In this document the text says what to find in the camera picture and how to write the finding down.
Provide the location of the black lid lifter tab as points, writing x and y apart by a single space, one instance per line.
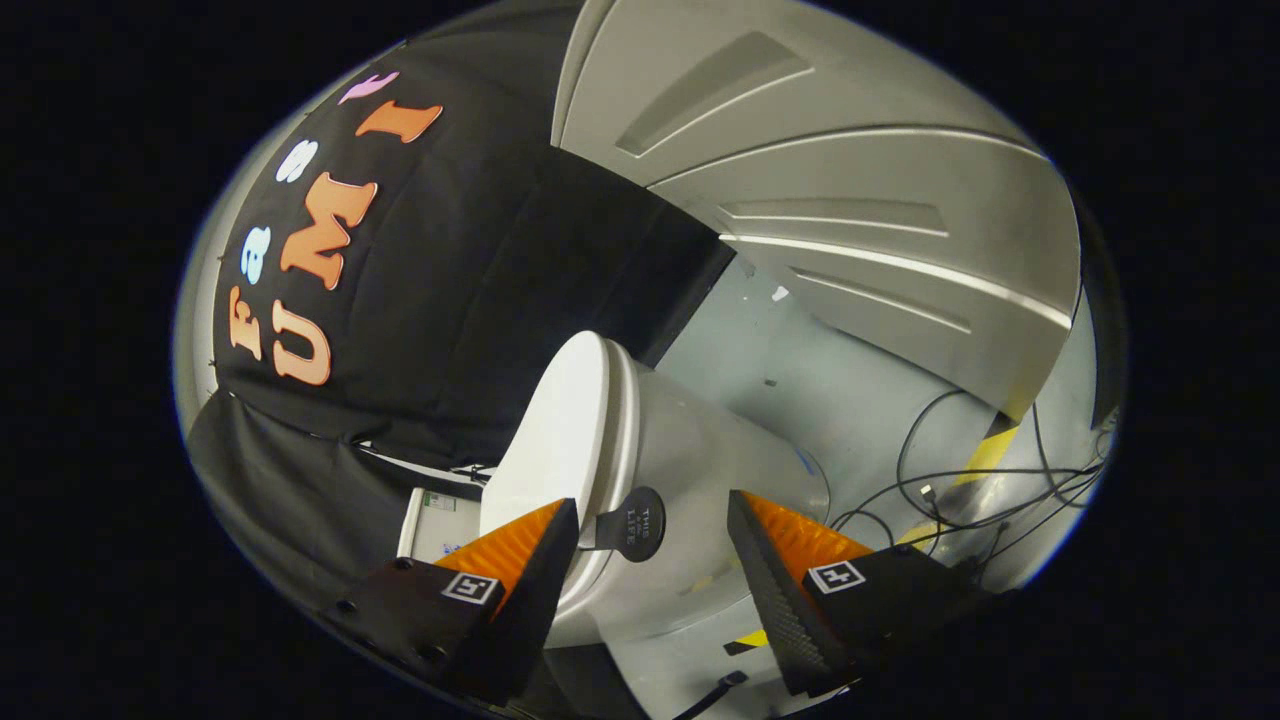
635 525

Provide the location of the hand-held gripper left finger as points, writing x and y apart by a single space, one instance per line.
535 590

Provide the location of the white toilet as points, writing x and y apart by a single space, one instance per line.
700 450

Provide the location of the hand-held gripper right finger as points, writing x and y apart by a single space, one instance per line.
775 600

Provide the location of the white panelled cabinet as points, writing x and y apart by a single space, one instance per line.
850 170

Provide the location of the yellow black floor tape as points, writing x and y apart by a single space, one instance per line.
985 455

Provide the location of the white toilet lid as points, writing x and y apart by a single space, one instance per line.
565 420

